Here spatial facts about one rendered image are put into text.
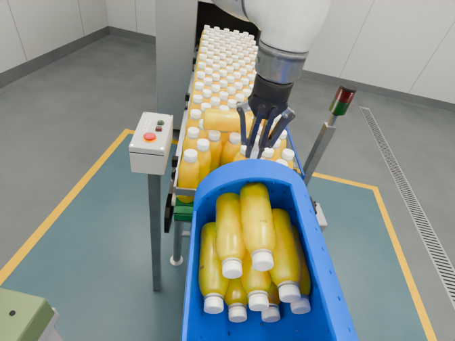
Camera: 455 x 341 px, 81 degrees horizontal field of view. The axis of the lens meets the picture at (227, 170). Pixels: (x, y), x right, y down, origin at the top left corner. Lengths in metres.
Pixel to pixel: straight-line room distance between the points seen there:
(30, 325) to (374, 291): 1.93
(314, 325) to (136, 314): 1.21
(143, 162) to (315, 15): 0.59
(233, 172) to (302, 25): 0.29
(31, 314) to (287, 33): 0.62
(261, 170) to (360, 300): 1.61
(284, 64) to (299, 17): 0.07
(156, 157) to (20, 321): 0.47
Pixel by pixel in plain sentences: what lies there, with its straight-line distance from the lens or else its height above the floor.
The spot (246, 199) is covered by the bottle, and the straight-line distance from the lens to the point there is 0.58.
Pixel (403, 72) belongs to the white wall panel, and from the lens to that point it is 5.24.
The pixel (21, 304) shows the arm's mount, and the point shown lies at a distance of 0.61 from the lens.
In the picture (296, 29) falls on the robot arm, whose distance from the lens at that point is 0.48.
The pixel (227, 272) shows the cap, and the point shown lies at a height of 1.11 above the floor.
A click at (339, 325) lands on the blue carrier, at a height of 1.22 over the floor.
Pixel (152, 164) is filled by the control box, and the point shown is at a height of 1.04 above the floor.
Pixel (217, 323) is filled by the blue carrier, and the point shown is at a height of 0.98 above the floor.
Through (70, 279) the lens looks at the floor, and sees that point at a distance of 1.85.
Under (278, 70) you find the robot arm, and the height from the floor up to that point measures 1.43.
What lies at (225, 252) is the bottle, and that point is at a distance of 0.55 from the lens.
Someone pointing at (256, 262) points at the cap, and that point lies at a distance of 0.51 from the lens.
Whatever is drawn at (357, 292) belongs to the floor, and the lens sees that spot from 2.08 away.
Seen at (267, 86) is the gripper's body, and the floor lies 1.39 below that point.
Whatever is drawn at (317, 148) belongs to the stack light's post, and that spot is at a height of 1.00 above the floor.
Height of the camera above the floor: 1.58
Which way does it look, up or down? 41 degrees down
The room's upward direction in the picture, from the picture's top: 12 degrees clockwise
